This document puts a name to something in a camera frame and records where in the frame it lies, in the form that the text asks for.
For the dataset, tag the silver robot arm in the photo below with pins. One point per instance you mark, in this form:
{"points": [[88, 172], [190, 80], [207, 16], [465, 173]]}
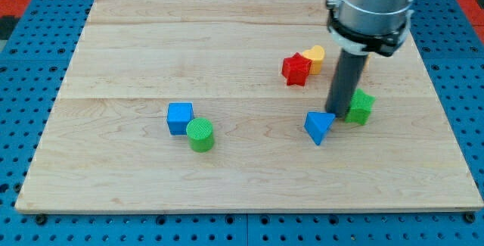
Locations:
{"points": [[364, 26]]}

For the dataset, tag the blue cube block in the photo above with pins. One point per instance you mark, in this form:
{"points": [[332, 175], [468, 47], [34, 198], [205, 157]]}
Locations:
{"points": [[179, 115]]}

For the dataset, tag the green cylinder block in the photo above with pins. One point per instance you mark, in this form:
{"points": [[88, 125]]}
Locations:
{"points": [[200, 134]]}

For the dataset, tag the red star block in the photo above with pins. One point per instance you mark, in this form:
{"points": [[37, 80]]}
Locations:
{"points": [[296, 69]]}

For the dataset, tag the wooden board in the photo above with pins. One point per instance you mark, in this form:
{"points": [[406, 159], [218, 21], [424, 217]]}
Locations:
{"points": [[107, 148]]}

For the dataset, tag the blue triangle block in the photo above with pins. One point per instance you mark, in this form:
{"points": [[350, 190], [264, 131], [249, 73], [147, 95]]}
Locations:
{"points": [[317, 124]]}

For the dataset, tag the yellow heart block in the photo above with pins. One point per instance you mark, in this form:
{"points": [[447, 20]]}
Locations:
{"points": [[316, 55]]}

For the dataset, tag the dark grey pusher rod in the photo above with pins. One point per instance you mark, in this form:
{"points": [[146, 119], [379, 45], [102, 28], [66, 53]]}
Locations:
{"points": [[344, 82]]}

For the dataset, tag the green star block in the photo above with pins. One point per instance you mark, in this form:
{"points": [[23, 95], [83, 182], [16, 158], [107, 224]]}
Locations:
{"points": [[360, 107]]}

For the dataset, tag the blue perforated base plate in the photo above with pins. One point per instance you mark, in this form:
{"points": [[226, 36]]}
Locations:
{"points": [[33, 64]]}

